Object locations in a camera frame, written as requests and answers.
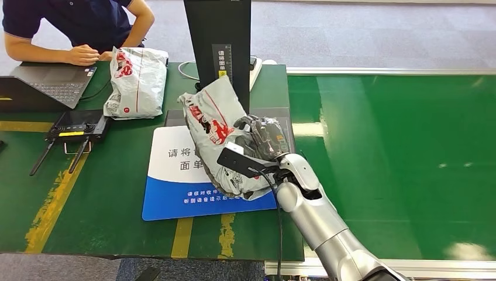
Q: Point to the person's left hand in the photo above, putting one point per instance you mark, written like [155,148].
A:
[106,56]

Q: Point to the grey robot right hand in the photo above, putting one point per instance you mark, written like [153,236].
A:
[267,137]

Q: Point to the person's right hand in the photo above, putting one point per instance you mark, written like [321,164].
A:
[83,55]

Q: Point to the white red-print poly mailer package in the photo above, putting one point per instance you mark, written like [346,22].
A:
[139,83]
[211,116]

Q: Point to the person's right forearm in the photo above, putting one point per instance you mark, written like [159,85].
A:
[35,52]

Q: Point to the person's left forearm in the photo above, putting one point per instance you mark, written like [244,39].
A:
[141,23]

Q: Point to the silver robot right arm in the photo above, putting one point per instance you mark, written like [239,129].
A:
[321,221]

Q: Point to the green conveyor belt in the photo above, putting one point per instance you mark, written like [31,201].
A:
[387,135]

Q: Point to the person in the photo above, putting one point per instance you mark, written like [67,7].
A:
[85,19]

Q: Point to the dark grey laptop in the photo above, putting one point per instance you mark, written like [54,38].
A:
[54,83]

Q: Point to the white power strip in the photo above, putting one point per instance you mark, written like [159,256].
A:
[255,77]

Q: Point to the black remote controller with antennas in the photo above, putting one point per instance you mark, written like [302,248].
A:
[77,126]

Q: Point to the black power plug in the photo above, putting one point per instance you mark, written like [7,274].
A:
[253,63]

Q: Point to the yellow black ruler label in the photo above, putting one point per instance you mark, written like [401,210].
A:
[221,60]

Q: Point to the white blue instruction placard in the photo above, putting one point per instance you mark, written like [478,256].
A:
[166,194]

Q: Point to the black scanner column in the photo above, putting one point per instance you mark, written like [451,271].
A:
[217,23]

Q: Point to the black flat object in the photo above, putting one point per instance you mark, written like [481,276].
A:
[147,274]

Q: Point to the silver conveyor frame rail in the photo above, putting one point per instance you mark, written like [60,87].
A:
[387,71]
[445,268]

